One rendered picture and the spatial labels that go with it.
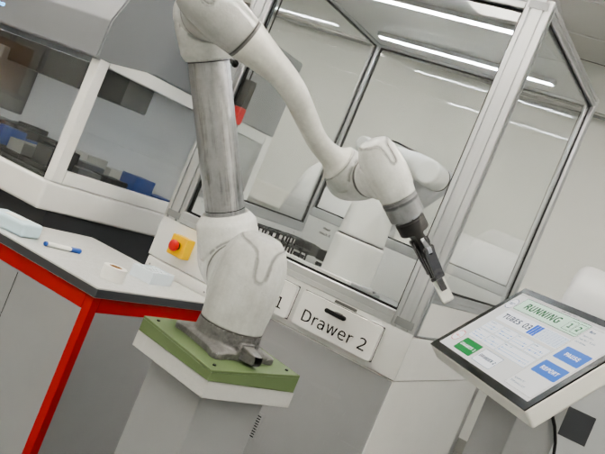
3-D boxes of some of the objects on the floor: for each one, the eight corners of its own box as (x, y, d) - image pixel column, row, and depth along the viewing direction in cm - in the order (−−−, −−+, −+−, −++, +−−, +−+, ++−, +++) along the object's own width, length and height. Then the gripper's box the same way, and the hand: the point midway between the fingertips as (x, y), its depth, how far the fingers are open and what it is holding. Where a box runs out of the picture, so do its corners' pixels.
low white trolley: (-8, 547, 215) (98, 287, 213) (-131, 437, 245) (-40, 208, 243) (131, 514, 266) (219, 304, 263) (15, 426, 296) (92, 237, 294)
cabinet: (291, 631, 235) (397, 383, 232) (62, 459, 285) (148, 252, 283) (404, 564, 318) (483, 380, 316) (212, 440, 368) (278, 280, 366)
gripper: (430, 213, 189) (471, 300, 194) (413, 207, 201) (452, 288, 206) (402, 229, 188) (444, 314, 193) (387, 221, 201) (427, 302, 206)
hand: (442, 288), depth 199 cm, fingers closed
